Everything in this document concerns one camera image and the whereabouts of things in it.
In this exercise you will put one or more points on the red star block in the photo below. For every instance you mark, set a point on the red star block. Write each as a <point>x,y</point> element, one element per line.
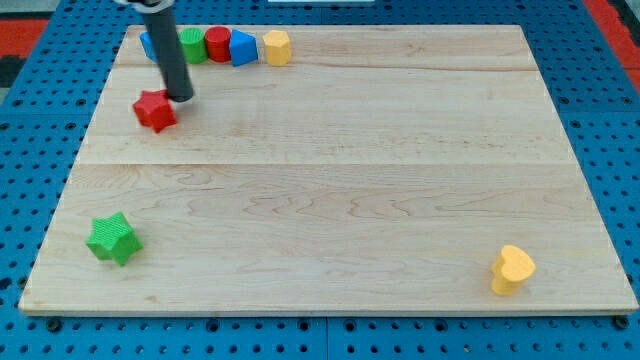
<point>154,110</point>

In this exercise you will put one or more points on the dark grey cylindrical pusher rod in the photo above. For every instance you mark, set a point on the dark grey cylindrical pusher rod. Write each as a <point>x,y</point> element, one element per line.
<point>160,24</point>

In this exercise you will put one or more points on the green cylinder block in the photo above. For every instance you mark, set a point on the green cylinder block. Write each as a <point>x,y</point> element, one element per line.
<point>193,43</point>

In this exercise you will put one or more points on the light wooden board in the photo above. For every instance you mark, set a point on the light wooden board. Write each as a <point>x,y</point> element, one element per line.
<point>378,174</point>

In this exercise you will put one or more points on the yellow heart block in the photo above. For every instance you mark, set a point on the yellow heart block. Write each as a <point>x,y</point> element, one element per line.
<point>511,269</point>

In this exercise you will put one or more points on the red cylinder block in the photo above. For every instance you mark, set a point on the red cylinder block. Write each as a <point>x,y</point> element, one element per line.
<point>217,40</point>

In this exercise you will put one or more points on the green star block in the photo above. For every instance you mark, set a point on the green star block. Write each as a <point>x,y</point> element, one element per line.
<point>113,238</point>

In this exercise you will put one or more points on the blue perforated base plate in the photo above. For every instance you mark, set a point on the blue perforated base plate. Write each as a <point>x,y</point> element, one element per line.
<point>47,111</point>

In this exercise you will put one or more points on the yellow hexagon block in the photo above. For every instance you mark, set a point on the yellow hexagon block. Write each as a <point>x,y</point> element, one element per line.
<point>277,48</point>

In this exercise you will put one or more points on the blue triangle block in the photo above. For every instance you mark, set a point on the blue triangle block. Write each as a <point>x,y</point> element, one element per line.
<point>243,48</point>

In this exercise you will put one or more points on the blue cube block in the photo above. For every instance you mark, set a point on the blue cube block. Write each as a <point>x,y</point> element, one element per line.
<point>147,46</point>

